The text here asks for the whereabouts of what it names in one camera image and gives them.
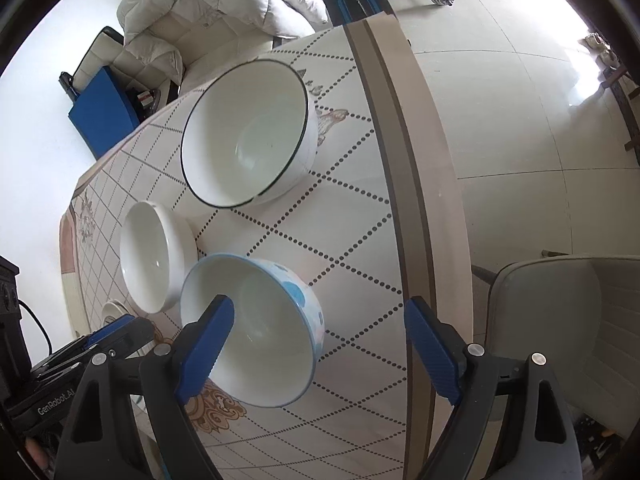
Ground white bowl blue dots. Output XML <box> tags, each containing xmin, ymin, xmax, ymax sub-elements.
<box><xmin>180</xmin><ymin>254</ymin><xmax>326</xmax><ymax>408</ymax></box>

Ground cream padded chair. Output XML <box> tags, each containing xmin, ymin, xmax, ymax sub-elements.
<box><xmin>58</xmin><ymin>13</ymin><xmax>222</xmax><ymax>107</ymax></box>

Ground white bowl dark rim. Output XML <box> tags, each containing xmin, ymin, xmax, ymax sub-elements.
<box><xmin>180</xmin><ymin>58</ymin><xmax>319</xmax><ymax>209</ymax></box>

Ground grey padded chair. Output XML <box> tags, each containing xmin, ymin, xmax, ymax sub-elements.
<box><xmin>472</xmin><ymin>253</ymin><xmax>640</xmax><ymax>480</ymax></box>

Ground black cable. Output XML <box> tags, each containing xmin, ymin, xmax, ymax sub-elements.
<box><xmin>16</xmin><ymin>299</ymin><xmax>54</xmax><ymax>356</ymax></box>

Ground person left hand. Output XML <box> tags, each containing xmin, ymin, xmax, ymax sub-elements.
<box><xmin>25</xmin><ymin>438</ymin><xmax>49</xmax><ymax>470</ymax></box>

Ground blue leaf pattern plate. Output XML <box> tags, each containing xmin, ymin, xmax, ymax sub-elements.
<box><xmin>100</xmin><ymin>300</ymin><xmax>130</xmax><ymax>326</ymax></box>

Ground plain white bowl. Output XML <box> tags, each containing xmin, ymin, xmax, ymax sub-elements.
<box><xmin>119</xmin><ymin>202</ymin><xmax>198</xmax><ymax>314</ymax></box>

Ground checked floral tablecloth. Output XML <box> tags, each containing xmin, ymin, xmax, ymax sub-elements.
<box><xmin>60</xmin><ymin>14</ymin><xmax>473</xmax><ymax>479</ymax></box>

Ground dark wooden chair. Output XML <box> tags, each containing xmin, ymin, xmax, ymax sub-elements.
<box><xmin>600</xmin><ymin>64</ymin><xmax>639</xmax><ymax>159</ymax></box>

